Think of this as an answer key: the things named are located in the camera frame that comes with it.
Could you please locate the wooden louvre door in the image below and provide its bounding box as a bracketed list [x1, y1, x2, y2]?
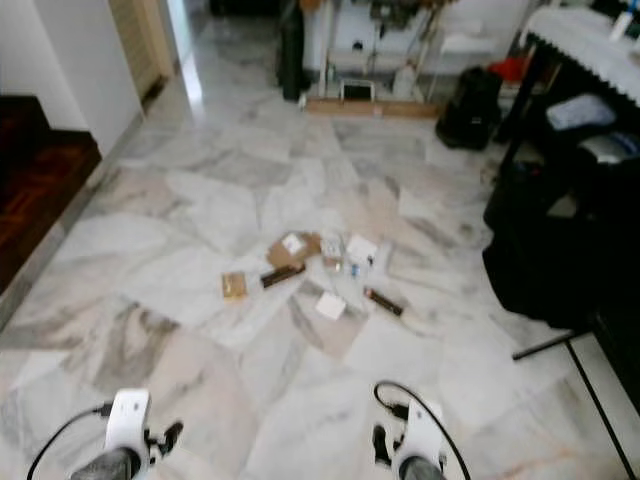
[108, 0, 173, 101]

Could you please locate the white framed tablet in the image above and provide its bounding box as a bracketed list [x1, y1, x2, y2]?
[340, 81, 376, 104]

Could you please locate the white wire basket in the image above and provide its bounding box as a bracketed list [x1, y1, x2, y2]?
[425, 32, 501, 79]

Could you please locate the long flat cardboard box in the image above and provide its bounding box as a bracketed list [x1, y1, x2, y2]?
[303, 96, 441, 121]

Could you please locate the dark brown bar wrapper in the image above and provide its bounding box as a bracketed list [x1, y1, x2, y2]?
[260, 264, 307, 289]
[364, 287, 406, 317]

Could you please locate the brown labelled cardboard box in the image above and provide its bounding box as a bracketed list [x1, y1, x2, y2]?
[266, 231, 323, 270]

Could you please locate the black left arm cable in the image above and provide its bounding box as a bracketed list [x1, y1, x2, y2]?
[26, 402, 113, 480]

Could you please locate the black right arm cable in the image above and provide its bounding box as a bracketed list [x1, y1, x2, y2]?
[372, 380, 474, 480]

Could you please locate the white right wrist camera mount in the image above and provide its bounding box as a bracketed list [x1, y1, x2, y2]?
[400, 400, 444, 463]

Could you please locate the flat white labelled box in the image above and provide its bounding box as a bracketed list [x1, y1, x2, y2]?
[346, 234, 379, 265]

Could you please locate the small yellow box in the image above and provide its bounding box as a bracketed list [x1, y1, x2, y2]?
[221, 271, 249, 300]

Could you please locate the white plastic packet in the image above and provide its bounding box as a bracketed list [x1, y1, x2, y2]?
[372, 243, 395, 277]

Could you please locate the black vacuum cleaner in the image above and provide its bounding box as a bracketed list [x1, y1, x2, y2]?
[435, 65, 504, 153]

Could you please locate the black table frame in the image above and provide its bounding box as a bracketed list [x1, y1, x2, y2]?
[495, 45, 561, 181]

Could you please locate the red plastic bag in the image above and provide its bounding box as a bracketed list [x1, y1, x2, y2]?
[488, 55, 531, 84]

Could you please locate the dark wooden step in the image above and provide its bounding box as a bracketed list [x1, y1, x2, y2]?
[0, 95, 103, 293]

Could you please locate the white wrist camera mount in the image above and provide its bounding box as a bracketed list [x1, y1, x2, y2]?
[105, 388, 151, 456]
[400, 400, 444, 463]

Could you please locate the white sewing table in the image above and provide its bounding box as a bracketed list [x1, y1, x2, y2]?
[305, 0, 536, 101]

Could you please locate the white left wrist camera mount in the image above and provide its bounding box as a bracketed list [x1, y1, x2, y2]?
[105, 388, 151, 456]

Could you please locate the white lace tablecloth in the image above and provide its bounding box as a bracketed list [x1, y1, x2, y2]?
[523, 5, 640, 101]

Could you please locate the large black bag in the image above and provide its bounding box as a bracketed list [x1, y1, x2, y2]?
[482, 210, 616, 331]

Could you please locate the black round bin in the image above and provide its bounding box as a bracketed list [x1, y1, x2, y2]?
[487, 155, 581, 231]

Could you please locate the black metal rack base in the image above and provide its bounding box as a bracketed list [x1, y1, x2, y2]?
[511, 328, 640, 480]

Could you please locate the white blue cloth bundle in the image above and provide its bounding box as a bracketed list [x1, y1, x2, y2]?
[545, 93, 618, 132]

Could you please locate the white plastic jug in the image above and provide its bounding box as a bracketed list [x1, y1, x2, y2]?
[391, 62, 418, 101]

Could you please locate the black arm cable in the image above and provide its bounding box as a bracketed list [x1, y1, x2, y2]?
[372, 380, 474, 480]
[26, 402, 113, 480]

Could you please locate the small white brown box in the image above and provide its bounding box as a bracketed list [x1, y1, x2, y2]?
[321, 236, 346, 271]

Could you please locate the black rolled mat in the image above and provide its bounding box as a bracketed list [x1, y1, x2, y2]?
[278, 8, 307, 103]

